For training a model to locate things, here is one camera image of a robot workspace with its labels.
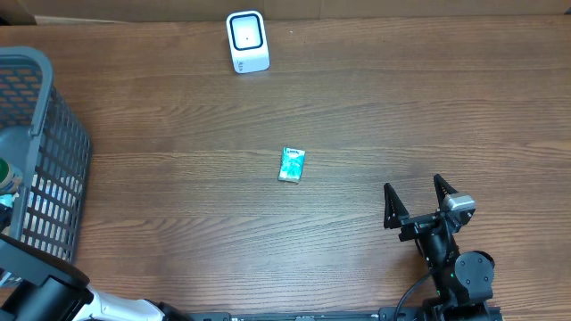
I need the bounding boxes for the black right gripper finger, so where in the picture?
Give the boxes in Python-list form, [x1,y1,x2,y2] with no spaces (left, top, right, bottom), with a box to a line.
[384,183,410,229]
[434,174,458,206]

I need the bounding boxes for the teal tissue pack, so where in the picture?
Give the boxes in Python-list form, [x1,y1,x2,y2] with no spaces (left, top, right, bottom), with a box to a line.
[277,147,305,184]

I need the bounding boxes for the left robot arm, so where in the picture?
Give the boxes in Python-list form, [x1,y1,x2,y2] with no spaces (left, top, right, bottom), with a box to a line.
[1,235,192,321]

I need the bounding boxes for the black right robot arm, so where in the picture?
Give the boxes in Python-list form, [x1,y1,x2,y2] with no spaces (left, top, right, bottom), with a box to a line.
[379,174,502,321]

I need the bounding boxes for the white barcode scanner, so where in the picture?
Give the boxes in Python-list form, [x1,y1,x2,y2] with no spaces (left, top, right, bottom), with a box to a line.
[226,10,270,74]

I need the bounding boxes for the grey plastic mesh basket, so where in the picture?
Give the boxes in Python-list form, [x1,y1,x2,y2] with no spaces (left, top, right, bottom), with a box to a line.
[1,46,93,262]

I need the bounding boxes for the green capped bottle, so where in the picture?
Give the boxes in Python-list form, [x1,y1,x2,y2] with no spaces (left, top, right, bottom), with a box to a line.
[0,158,22,195]

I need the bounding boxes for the cardboard backdrop panel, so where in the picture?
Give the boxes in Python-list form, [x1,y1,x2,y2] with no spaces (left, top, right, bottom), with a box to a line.
[1,0,570,24]

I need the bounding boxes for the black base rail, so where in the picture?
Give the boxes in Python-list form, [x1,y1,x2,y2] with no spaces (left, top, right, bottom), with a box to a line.
[186,305,503,321]

